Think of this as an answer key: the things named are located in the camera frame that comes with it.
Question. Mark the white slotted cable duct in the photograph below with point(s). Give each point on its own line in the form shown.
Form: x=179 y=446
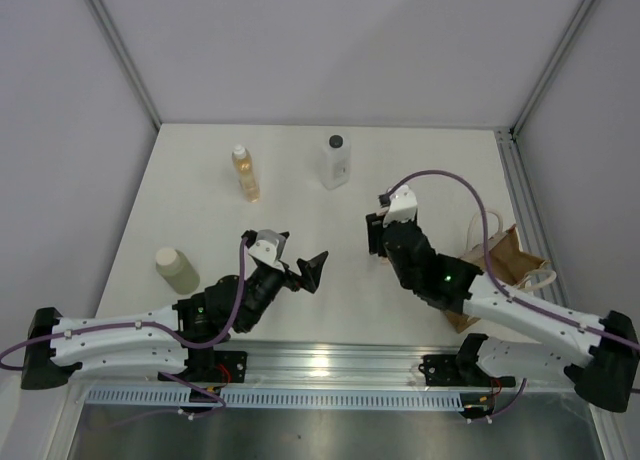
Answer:
x=279 y=398

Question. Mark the brown canvas bag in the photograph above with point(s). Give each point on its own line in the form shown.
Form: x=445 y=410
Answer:
x=510 y=264

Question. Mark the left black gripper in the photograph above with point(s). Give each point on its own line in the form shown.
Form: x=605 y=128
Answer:
x=309 y=270

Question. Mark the amber bottle white cap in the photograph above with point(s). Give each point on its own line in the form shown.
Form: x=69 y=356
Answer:
x=243 y=164

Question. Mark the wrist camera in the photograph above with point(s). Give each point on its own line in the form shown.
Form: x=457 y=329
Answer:
x=267 y=249
x=401 y=207

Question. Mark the left aluminium frame post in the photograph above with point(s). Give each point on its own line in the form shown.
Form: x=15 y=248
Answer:
x=110 y=32

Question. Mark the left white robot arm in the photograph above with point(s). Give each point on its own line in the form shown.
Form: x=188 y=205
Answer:
x=178 y=340

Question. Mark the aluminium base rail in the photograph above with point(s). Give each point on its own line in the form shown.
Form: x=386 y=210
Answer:
x=285 y=364

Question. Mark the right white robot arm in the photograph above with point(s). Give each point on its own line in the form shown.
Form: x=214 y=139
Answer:
x=597 y=356

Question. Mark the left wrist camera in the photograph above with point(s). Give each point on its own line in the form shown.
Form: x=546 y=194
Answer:
x=267 y=249

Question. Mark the right aluminium frame post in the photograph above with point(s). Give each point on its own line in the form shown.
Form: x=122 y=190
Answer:
x=570 y=34

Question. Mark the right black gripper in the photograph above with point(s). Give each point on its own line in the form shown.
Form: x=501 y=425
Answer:
x=375 y=230

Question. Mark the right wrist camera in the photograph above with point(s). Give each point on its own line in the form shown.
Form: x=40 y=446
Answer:
x=401 y=207

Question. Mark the pale green bottle beige cap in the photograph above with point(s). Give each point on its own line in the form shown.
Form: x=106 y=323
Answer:
x=176 y=269

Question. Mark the aluminium frame post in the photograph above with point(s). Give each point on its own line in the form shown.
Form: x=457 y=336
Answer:
x=110 y=32
x=570 y=34

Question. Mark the right aluminium side rail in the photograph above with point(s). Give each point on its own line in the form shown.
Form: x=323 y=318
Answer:
x=530 y=227

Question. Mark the white bottle black cap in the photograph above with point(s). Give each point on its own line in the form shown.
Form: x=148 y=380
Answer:
x=336 y=161

